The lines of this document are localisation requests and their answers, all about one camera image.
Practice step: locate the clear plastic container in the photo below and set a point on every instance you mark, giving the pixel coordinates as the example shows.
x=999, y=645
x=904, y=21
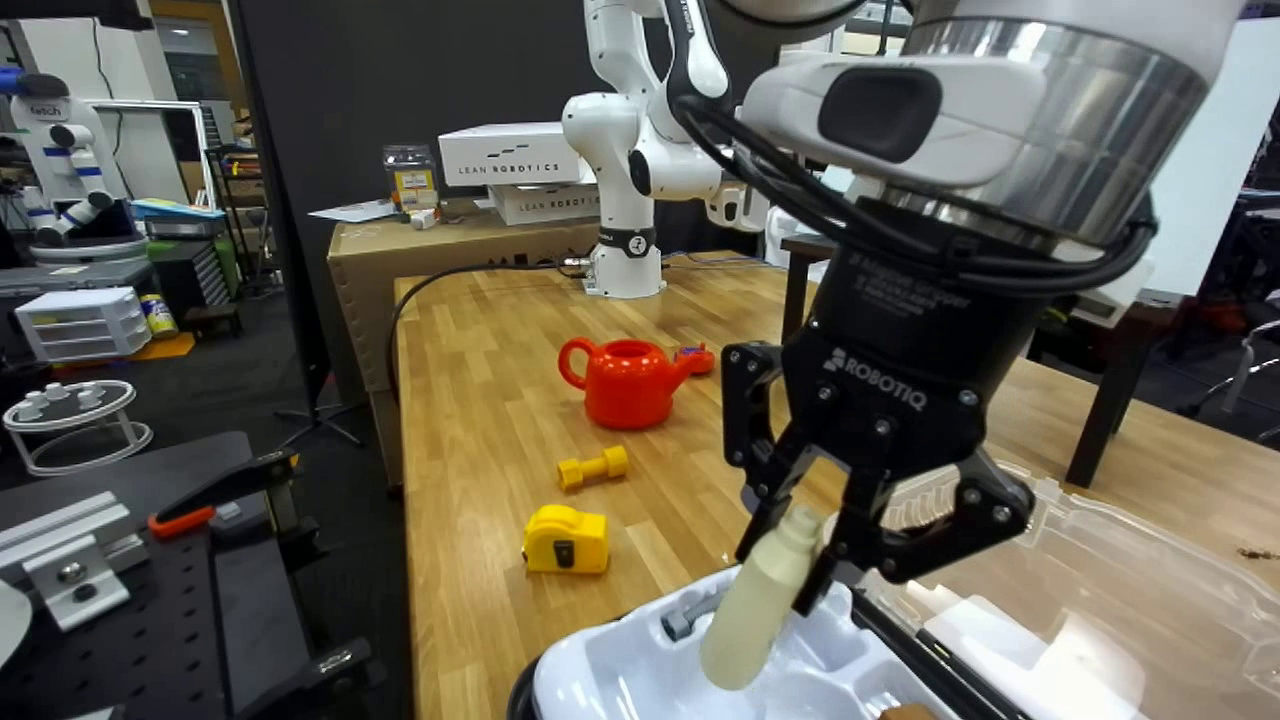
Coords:
x=1174, y=613

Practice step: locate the aluminium bracket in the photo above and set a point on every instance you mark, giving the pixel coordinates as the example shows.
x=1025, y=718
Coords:
x=65, y=564

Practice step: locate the black optical breadboard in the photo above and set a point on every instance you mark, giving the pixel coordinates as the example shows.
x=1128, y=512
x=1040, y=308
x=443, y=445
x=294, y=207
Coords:
x=174, y=654

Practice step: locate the white printed cardboard box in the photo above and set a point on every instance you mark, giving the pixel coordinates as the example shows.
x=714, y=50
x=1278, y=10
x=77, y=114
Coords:
x=513, y=155

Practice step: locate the red watering can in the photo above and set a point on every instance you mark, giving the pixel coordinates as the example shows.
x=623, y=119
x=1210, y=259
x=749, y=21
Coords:
x=634, y=388

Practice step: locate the idle white robot arm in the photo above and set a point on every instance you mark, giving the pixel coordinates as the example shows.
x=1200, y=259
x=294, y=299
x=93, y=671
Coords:
x=627, y=161

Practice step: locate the small cream plastic bottle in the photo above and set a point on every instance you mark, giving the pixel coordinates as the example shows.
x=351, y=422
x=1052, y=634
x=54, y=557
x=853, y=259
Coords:
x=744, y=627

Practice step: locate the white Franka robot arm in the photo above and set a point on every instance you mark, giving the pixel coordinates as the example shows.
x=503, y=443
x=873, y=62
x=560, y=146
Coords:
x=1065, y=121

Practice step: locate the yellow toy dumbbell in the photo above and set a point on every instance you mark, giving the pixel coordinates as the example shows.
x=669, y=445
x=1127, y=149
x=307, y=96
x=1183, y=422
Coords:
x=593, y=468

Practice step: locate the brown wooden piece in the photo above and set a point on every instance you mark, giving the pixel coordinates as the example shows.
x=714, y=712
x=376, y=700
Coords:
x=911, y=712

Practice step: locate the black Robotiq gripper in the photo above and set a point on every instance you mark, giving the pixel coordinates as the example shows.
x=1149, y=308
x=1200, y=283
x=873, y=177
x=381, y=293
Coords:
x=904, y=375

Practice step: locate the yellow tape measure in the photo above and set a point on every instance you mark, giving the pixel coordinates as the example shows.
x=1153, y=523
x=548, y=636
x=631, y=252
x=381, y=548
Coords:
x=564, y=543

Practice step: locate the white drawer unit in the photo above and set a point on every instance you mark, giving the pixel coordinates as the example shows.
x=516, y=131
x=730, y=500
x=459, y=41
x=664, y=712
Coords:
x=80, y=324

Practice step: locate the black partition panel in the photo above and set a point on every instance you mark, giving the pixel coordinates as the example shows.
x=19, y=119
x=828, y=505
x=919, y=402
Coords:
x=400, y=82

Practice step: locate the black case white insert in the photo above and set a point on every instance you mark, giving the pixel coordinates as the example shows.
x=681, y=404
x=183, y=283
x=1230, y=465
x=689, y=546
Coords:
x=614, y=680

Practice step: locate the small brown printed box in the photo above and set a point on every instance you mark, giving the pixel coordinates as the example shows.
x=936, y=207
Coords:
x=413, y=185

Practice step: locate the white lab microscope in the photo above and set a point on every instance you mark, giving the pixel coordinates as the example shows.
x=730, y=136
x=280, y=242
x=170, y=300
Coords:
x=63, y=146

